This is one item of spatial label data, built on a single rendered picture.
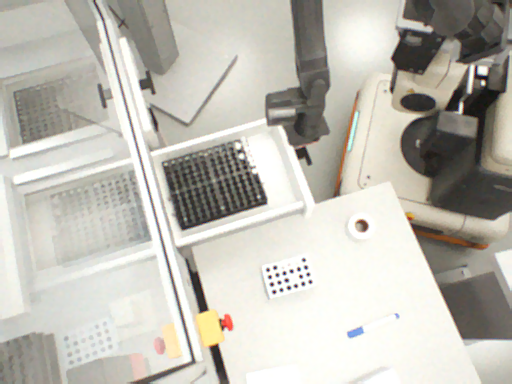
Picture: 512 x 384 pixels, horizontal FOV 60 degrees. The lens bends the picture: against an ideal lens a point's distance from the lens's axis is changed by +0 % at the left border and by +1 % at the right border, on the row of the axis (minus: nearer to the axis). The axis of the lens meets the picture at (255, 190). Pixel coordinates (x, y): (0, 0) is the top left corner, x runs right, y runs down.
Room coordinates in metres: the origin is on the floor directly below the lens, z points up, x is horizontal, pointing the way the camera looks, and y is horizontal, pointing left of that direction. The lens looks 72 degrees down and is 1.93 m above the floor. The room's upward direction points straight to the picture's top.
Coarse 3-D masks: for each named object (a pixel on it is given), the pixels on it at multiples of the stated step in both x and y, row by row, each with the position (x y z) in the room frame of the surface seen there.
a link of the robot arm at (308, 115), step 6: (300, 102) 0.47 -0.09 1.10; (300, 108) 0.46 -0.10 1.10; (306, 108) 0.46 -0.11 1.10; (312, 108) 0.46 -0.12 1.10; (318, 108) 0.46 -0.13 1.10; (324, 108) 0.46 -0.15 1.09; (300, 114) 0.46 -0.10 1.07; (306, 114) 0.45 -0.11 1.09; (312, 114) 0.45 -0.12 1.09; (318, 114) 0.45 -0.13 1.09; (300, 120) 0.46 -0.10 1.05; (306, 120) 0.45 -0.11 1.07; (312, 120) 0.45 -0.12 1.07; (318, 120) 0.45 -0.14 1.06
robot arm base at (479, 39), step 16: (480, 0) 0.61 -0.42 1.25; (480, 16) 0.58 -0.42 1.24; (496, 16) 0.58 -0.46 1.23; (464, 32) 0.57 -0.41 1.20; (480, 32) 0.56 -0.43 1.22; (496, 32) 0.56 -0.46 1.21; (464, 48) 0.56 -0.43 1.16; (480, 48) 0.54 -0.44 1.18; (496, 48) 0.53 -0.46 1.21; (464, 64) 0.53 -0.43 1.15
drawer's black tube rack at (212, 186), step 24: (240, 144) 0.47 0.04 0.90; (168, 168) 0.42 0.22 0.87; (192, 168) 0.40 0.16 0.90; (216, 168) 0.40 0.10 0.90; (240, 168) 0.40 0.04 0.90; (192, 192) 0.34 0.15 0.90; (216, 192) 0.34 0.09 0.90; (240, 192) 0.34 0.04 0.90; (192, 216) 0.28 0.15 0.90; (216, 216) 0.29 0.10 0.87
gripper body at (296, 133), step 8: (296, 120) 0.47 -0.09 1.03; (288, 128) 0.47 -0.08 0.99; (296, 128) 0.46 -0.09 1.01; (304, 128) 0.45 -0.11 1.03; (312, 128) 0.45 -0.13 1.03; (320, 128) 0.47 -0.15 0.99; (328, 128) 0.47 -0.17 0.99; (288, 136) 0.45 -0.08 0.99; (296, 136) 0.45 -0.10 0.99; (304, 136) 0.45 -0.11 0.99; (312, 136) 0.45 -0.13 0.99; (320, 136) 0.45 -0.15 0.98
